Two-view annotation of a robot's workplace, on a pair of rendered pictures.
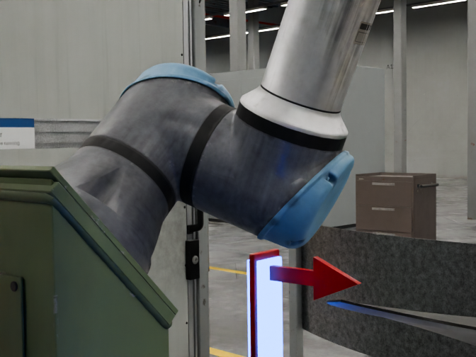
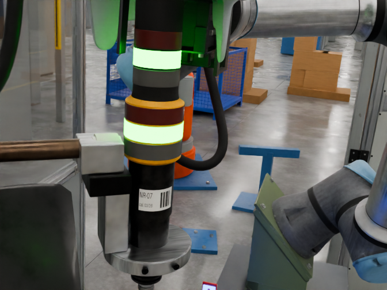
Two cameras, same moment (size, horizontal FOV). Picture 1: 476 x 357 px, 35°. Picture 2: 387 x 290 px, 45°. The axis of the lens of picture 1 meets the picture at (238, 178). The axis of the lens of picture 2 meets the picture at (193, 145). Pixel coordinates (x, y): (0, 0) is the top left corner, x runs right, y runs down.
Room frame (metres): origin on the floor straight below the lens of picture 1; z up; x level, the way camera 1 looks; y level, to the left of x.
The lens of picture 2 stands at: (0.09, -0.59, 1.64)
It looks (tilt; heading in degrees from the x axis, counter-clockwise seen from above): 17 degrees down; 63
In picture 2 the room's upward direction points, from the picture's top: 4 degrees clockwise
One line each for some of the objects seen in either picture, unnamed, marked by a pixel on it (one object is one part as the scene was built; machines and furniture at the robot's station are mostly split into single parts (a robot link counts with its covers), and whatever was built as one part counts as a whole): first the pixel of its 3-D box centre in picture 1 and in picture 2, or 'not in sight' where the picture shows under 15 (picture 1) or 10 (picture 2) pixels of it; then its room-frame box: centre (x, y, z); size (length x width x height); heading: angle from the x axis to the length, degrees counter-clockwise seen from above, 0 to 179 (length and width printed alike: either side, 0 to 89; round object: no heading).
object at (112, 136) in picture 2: not in sight; (106, 147); (0.18, -0.28, 1.53); 0.02 x 0.02 x 0.02; 86
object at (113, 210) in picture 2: not in sight; (137, 197); (0.20, -0.28, 1.49); 0.09 x 0.07 x 0.10; 176
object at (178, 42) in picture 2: not in sight; (158, 38); (0.21, -0.28, 1.61); 0.03 x 0.03 x 0.01
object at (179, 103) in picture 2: not in sight; (154, 126); (0.21, -0.28, 1.55); 0.04 x 0.04 x 0.05
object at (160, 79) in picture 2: not in sight; (156, 75); (0.21, -0.28, 1.59); 0.03 x 0.03 x 0.01
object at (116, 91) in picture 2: not in sight; (147, 71); (2.77, 6.52, 0.49); 1.27 x 0.88 x 0.98; 46
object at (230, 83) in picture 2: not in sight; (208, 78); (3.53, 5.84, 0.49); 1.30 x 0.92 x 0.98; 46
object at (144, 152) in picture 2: not in sight; (152, 144); (0.21, -0.28, 1.53); 0.04 x 0.04 x 0.01
